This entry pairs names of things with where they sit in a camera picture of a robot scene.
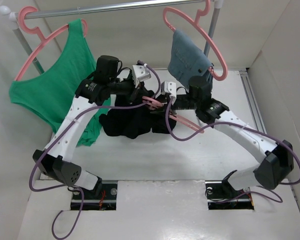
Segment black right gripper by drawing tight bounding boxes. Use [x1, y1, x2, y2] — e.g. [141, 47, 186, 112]
[150, 92, 200, 118]

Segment pink plastic hanger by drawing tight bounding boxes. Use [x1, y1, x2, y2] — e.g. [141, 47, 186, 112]
[142, 95, 201, 134]

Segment black t shirt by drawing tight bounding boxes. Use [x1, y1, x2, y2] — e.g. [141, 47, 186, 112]
[98, 84, 178, 140]

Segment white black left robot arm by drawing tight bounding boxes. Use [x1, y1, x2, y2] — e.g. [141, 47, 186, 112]
[32, 55, 151, 199]

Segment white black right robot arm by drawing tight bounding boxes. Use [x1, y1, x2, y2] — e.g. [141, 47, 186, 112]
[161, 76, 296, 197]

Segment pink hanger with jeans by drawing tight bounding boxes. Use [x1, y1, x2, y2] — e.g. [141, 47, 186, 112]
[162, 0, 228, 81]

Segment pink hanger with green top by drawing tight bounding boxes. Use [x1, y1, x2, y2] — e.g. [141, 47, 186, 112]
[14, 5, 89, 82]

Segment blue denim shorts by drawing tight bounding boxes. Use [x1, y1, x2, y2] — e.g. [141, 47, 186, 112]
[167, 29, 213, 88]

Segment green tank top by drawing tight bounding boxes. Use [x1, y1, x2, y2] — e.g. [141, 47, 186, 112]
[9, 19, 96, 133]

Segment metal clothes rack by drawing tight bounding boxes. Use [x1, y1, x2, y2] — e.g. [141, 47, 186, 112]
[0, 0, 210, 75]

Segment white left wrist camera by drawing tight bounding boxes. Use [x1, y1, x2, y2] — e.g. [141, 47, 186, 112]
[132, 65, 151, 85]

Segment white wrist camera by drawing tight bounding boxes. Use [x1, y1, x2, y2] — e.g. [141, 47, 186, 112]
[161, 81, 177, 105]
[132, 65, 151, 85]

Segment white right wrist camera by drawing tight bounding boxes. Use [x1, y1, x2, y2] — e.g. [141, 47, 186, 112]
[161, 81, 177, 105]

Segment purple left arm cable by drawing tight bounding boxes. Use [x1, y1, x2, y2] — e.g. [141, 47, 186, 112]
[28, 59, 162, 240]

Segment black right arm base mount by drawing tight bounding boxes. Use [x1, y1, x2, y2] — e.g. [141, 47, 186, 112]
[204, 170, 255, 210]

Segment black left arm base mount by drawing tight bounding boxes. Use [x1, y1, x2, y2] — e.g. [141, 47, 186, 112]
[67, 180, 118, 211]

